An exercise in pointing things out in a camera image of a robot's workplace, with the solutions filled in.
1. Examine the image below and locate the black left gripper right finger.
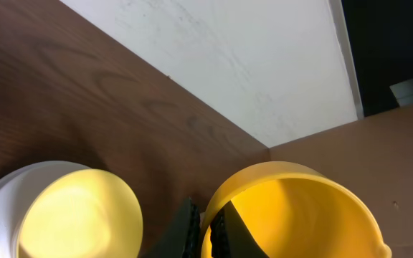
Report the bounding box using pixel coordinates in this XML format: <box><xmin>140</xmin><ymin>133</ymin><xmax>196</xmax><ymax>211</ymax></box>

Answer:
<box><xmin>209</xmin><ymin>201</ymin><xmax>268</xmax><ymax>258</ymax></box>

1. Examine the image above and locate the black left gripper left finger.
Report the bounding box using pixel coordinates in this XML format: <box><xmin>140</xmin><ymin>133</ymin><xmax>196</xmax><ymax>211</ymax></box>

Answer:
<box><xmin>143</xmin><ymin>197</ymin><xmax>200</xmax><ymax>258</ymax></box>

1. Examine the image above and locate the yellow plastic measuring scoop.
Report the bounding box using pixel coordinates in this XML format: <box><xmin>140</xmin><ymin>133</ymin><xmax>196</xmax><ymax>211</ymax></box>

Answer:
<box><xmin>199</xmin><ymin>161</ymin><xmax>392</xmax><ymax>258</ymax></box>

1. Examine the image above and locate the pale yellow bowl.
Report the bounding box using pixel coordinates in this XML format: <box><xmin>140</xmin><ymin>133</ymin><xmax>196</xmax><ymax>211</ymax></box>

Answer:
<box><xmin>16</xmin><ymin>169</ymin><xmax>143</xmax><ymax>258</ymax></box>

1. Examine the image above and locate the white digital kitchen scale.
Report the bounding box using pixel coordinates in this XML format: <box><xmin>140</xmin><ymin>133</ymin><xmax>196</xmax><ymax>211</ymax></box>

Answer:
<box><xmin>0</xmin><ymin>161</ymin><xmax>87</xmax><ymax>257</ymax></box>

